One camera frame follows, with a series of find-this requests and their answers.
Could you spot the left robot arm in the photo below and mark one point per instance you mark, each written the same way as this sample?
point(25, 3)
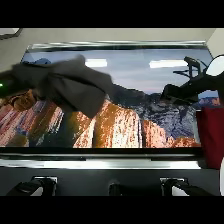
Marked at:
point(50, 187)

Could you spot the grey garment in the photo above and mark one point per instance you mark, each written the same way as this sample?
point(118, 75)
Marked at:
point(75, 85)

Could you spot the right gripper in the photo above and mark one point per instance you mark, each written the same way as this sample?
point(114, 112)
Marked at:
point(178, 93)

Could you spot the red garment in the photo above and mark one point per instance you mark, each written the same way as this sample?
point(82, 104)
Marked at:
point(211, 136)

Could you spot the silver frame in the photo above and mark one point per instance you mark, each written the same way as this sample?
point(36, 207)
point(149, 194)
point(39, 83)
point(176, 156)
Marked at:
point(100, 164)

